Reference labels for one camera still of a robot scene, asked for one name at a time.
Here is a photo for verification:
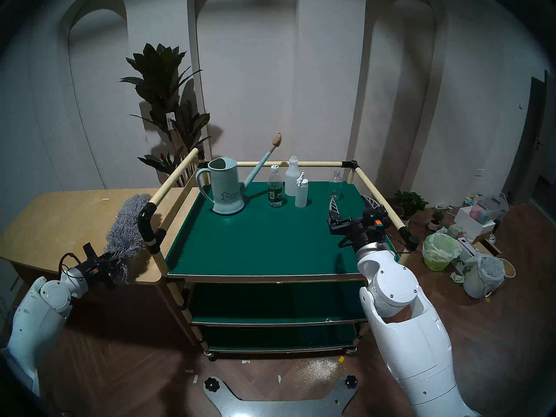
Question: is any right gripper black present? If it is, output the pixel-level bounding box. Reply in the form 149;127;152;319
327;195;384;249

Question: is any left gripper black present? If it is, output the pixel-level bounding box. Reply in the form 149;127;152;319
89;258;119;287

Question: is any grey fluffy duster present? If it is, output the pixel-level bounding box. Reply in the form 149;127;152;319
103;193;153;284

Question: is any green shelf cart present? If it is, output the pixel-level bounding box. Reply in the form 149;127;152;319
137;147;420;360

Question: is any clear empty bottle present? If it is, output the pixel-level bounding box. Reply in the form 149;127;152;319
328;170;343;201

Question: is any white nozzle cap squeeze bottle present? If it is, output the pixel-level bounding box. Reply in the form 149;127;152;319
295;172;309;208

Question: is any small bushy green plant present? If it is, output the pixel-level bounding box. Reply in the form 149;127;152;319
393;190;428;223

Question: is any curved wooden side table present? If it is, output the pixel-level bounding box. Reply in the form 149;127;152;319
0;189;200;286

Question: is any white opaque plastic bottle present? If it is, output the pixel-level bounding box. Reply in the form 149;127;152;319
285;156;301;197

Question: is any green label water bottle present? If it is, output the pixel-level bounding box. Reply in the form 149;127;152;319
268;165;283;208

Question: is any bin with green bag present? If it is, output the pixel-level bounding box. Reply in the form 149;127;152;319
422;233;462;272

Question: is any flat white box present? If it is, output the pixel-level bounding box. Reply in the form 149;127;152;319
450;237;478;265

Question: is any white cardboard box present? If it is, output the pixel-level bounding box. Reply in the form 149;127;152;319
454;206;496;241

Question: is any light blue watering can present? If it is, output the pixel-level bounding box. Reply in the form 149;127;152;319
195;133;283;215

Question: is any bin with clear bag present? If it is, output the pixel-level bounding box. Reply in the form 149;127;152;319
463;252;506;300

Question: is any spilled powder patch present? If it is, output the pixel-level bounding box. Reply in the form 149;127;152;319
300;357;341;384

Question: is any dark door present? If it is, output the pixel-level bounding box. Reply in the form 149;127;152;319
504;71;556;225

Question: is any tall dark leafy plant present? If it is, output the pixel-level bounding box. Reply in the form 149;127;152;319
119;43;212;186

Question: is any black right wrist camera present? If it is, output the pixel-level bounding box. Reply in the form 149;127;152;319
363;208;390;230

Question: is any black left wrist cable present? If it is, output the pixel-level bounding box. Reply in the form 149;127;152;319
59;252;83;282

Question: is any grey metal robot base plate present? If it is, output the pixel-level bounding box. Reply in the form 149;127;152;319
203;376;359;417

